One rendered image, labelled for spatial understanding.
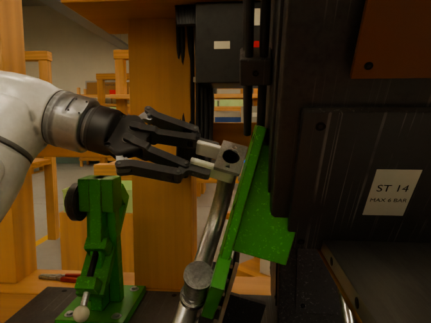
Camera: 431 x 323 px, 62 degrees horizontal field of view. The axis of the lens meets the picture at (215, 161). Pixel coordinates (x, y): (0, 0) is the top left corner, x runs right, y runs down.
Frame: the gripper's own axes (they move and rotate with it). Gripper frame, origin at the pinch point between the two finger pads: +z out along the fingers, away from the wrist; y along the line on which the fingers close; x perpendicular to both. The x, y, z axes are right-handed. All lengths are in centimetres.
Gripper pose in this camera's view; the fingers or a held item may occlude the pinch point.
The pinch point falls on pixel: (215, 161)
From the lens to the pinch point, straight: 56.1
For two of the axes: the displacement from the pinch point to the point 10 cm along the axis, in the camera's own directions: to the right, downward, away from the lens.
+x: -1.2, 5.9, 8.0
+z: 9.6, 2.7, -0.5
